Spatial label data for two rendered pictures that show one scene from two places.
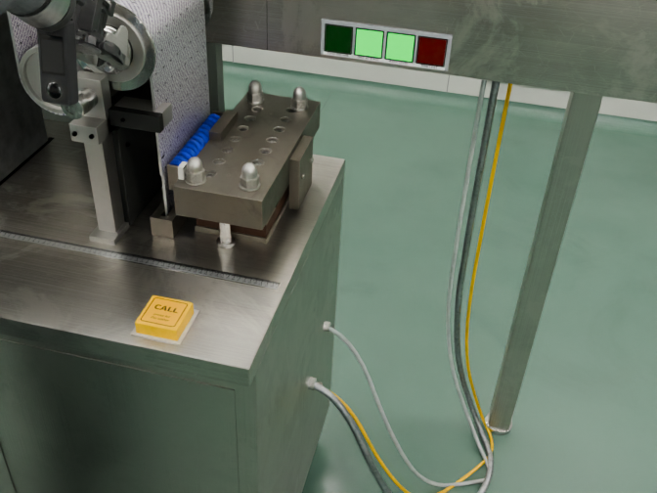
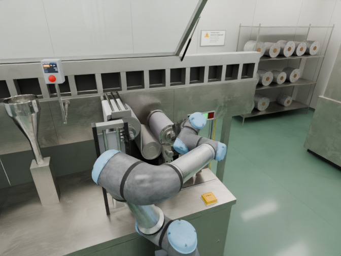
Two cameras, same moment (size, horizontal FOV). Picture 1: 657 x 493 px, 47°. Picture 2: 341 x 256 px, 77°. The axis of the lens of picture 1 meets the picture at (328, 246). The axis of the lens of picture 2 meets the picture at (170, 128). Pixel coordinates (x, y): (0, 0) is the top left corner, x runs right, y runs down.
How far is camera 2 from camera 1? 103 cm
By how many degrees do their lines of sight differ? 31
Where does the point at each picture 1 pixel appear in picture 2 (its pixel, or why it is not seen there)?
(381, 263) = not seen: hidden behind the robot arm
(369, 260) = not seen: hidden behind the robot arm
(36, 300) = (175, 211)
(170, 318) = (212, 196)
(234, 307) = (215, 188)
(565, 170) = (227, 132)
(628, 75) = (246, 109)
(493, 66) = (222, 115)
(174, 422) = (210, 225)
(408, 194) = not seen: hidden behind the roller
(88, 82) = (167, 147)
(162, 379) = (210, 214)
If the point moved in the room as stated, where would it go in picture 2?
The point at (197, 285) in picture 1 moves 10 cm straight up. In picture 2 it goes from (202, 187) to (203, 175)
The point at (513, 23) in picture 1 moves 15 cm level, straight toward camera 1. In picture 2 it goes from (226, 104) to (237, 111)
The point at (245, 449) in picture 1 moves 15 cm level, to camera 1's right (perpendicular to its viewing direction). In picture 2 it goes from (226, 223) to (241, 213)
